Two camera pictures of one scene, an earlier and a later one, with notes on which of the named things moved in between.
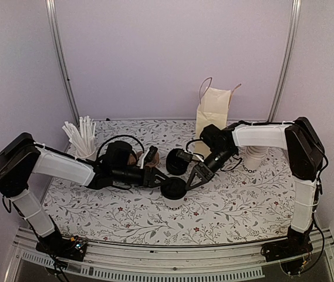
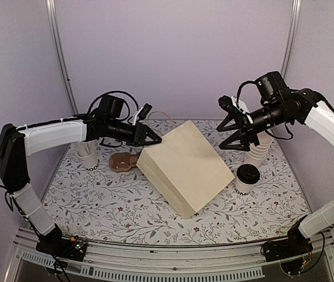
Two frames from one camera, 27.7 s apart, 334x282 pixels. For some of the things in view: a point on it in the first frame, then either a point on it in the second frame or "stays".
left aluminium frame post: x=54 y=33 stays
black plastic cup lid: x=173 y=188 to x=248 y=173
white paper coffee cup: x=174 y=205 to x=245 y=188
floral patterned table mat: x=235 y=204 stays
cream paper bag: x=213 y=109 to x=184 y=170
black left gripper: x=149 y=180 to x=141 y=134
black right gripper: x=195 y=171 to x=243 y=134
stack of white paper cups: x=255 y=155 stays
